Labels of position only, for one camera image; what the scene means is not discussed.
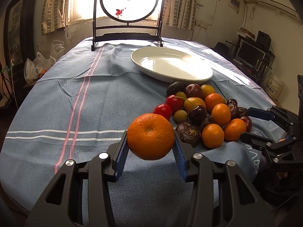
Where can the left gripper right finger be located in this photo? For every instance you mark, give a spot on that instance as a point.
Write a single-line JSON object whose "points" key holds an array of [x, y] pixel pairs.
{"points": [[222, 194]]}

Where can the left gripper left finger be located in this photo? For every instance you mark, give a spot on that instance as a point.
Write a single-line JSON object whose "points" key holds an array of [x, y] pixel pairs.
{"points": [[60, 204]]}

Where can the dark framed painting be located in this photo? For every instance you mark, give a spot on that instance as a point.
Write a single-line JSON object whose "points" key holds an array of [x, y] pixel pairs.
{"points": [[12, 42]]}

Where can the yellow orange fruit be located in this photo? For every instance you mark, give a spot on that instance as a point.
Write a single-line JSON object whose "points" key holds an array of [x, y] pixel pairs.
{"points": [[192, 102]]}

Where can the clear plastic bags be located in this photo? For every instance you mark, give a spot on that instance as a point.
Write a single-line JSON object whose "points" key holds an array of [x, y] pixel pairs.
{"points": [[33, 70]]}

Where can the checkered curtain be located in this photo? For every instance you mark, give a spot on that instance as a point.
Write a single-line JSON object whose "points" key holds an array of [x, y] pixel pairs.
{"points": [[180, 13], [54, 16]]}

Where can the dark wrinkled passion fruit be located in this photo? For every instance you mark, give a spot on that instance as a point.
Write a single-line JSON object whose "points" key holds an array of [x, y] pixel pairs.
{"points": [[189, 133]]}

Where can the dark red plum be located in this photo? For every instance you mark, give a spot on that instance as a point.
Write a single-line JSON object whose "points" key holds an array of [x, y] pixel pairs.
{"points": [[193, 90]]}

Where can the wall air conditioner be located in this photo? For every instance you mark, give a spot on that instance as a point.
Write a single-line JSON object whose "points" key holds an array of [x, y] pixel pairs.
{"points": [[284, 6]]}

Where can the small green yellow fruit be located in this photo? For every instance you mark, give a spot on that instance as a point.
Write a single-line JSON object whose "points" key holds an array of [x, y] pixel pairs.
{"points": [[180, 116]]}

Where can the left checkered curtain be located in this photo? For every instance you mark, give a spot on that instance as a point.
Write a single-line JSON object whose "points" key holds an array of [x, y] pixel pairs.
{"points": [[54, 16]]}

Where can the white oval plate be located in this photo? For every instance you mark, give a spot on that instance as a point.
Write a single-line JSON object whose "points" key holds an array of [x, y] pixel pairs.
{"points": [[166, 64]]}

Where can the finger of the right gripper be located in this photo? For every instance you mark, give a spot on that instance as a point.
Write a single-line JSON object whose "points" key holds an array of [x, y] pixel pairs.
{"points": [[255, 141], [261, 114]]}

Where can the round bird screen stand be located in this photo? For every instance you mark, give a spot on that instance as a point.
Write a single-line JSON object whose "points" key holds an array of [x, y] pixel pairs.
{"points": [[134, 20]]}

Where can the red cherry tomato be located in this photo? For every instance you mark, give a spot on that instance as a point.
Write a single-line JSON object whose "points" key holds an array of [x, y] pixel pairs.
{"points": [[175, 103], [163, 110]]}

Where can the computer monitor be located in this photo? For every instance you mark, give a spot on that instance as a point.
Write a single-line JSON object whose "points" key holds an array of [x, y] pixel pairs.
{"points": [[248, 54]]}

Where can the right checkered curtain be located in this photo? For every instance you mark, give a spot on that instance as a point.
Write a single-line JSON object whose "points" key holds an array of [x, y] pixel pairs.
{"points": [[180, 13]]}

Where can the white bucket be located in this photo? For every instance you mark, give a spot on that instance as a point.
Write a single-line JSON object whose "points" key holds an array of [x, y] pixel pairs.
{"points": [[273, 86]]}

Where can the large orange mandarin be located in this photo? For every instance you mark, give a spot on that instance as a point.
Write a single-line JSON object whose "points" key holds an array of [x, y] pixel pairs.
{"points": [[150, 136]]}

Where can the small orange tangerine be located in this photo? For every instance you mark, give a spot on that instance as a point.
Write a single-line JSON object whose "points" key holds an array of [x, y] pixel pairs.
{"points": [[213, 136]]}

